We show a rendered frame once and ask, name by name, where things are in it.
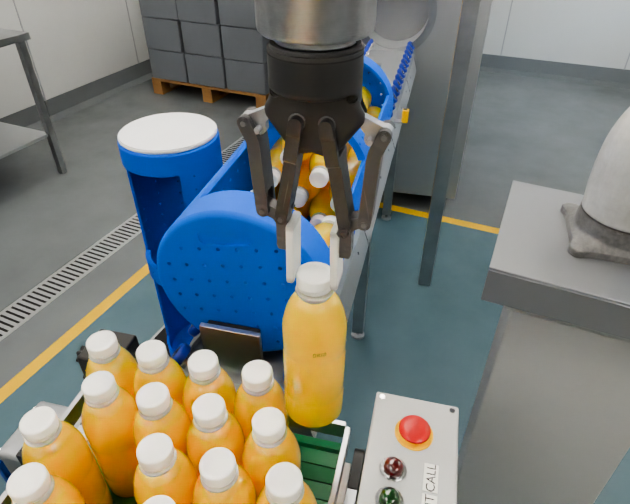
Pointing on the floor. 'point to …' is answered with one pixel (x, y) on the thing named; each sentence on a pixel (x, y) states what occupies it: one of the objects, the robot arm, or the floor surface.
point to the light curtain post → (449, 133)
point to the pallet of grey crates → (206, 47)
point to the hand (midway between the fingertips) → (315, 252)
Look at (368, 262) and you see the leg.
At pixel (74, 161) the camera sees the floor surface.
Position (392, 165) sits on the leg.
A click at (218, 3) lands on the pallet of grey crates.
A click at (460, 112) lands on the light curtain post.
